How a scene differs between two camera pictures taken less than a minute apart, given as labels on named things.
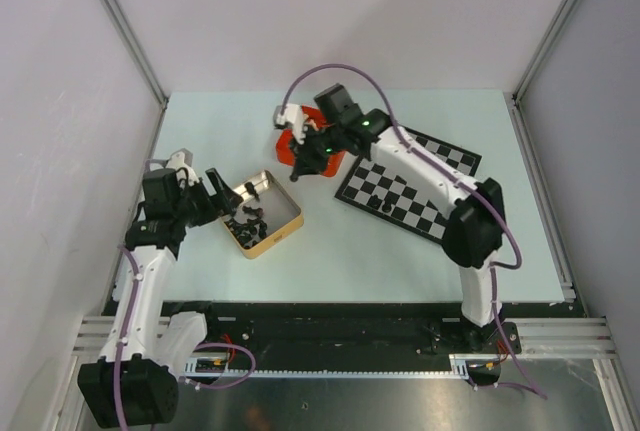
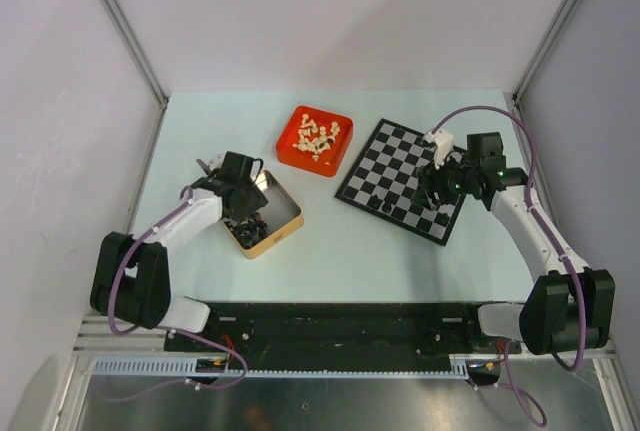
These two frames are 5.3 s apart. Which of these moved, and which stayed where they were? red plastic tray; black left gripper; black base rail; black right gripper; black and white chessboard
Moved: black left gripper; black right gripper
Stayed: black and white chessboard; red plastic tray; black base rail
